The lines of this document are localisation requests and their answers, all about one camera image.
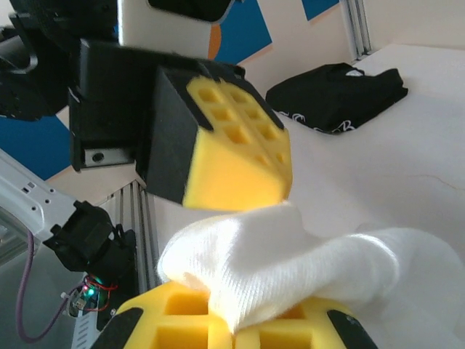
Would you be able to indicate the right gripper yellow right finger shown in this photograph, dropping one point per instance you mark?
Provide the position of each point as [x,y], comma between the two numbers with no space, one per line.
[309,331]

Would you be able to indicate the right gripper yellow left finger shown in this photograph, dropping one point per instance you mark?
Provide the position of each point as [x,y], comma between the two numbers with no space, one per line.
[174,327]

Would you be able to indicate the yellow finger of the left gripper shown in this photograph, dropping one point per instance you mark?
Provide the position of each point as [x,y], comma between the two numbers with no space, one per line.
[269,123]
[218,171]

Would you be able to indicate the white t-shirt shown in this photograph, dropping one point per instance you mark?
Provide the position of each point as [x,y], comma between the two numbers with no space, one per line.
[272,254]

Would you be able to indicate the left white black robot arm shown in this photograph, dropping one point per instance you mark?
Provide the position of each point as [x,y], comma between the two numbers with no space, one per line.
[22,203]

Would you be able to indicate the folded black t-shirt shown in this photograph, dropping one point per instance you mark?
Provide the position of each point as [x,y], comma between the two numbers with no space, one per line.
[327,94]

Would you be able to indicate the blue panel large orange circle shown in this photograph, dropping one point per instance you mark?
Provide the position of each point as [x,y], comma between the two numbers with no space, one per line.
[247,22]

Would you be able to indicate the plain blue wall panel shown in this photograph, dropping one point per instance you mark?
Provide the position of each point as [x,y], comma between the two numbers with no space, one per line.
[32,149]

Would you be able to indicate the wide aluminium base frame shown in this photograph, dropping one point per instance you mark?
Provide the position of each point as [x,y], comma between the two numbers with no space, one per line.
[141,236]

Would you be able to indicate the blue floral wall panel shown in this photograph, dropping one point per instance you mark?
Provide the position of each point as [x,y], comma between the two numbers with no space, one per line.
[323,7]

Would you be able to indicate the tall aluminium post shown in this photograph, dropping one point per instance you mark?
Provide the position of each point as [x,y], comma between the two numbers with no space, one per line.
[357,29]

